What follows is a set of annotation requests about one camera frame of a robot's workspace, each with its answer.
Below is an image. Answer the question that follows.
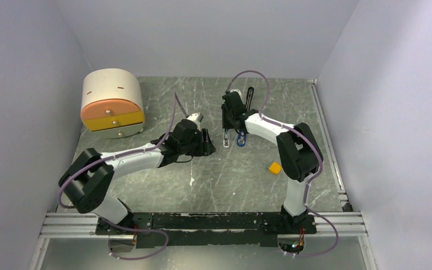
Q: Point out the blue stapler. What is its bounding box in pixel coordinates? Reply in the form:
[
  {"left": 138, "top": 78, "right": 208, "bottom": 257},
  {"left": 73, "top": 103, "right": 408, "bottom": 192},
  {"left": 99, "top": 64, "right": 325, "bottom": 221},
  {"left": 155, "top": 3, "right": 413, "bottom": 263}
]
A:
[{"left": 237, "top": 87, "right": 255, "bottom": 147}]

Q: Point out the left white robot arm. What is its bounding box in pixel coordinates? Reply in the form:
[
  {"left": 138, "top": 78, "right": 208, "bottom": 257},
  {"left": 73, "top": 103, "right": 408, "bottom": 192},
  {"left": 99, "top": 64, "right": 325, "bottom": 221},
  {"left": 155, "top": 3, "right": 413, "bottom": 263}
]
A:
[{"left": 58, "top": 119, "right": 216, "bottom": 234}]

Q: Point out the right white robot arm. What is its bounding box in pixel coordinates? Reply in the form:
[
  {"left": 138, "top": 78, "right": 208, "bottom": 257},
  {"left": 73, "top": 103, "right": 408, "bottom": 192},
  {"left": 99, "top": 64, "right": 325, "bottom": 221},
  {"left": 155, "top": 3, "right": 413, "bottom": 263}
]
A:
[{"left": 222, "top": 91, "right": 323, "bottom": 233}]

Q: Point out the orange yellow block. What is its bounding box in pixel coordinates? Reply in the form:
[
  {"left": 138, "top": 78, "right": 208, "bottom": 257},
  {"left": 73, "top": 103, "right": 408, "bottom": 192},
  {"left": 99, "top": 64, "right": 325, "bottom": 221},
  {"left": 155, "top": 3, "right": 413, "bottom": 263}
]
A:
[{"left": 267, "top": 161, "right": 282, "bottom": 175}]

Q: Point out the beige drawer cabinet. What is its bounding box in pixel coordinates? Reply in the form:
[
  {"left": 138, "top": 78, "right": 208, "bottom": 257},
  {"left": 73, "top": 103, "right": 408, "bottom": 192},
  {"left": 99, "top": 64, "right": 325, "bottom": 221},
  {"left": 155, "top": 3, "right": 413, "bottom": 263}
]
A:
[{"left": 80, "top": 68, "right": 145, "bottom": 138}]

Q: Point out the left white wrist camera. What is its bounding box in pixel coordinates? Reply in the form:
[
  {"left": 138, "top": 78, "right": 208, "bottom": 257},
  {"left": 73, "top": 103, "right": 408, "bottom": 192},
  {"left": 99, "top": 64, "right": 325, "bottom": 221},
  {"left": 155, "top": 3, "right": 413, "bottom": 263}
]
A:
[{"left": 186, "top": 112, "right": 204, "bottom": 130}]

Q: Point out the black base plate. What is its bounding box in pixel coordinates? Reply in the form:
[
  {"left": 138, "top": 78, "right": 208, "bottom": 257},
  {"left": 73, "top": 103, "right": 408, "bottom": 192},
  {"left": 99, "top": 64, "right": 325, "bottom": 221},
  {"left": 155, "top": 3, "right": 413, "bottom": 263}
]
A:
[{"left": 95, "top": 212, "right": 317, "bottom": 249}]

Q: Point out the aluminium side rail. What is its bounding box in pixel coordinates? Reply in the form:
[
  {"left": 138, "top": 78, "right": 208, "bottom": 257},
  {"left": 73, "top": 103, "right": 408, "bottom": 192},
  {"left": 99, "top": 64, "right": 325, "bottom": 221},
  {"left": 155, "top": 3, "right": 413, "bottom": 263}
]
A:
[{"left": 307, "top": 79, "right": 354, "bottom": 212}]

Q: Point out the aluminium front rail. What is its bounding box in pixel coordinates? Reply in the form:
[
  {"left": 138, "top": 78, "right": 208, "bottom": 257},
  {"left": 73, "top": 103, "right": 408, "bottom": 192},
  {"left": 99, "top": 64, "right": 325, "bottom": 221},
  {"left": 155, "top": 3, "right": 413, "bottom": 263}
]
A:
[{"left": 39, "top": 212, "right": 368, "bottom": 239}]

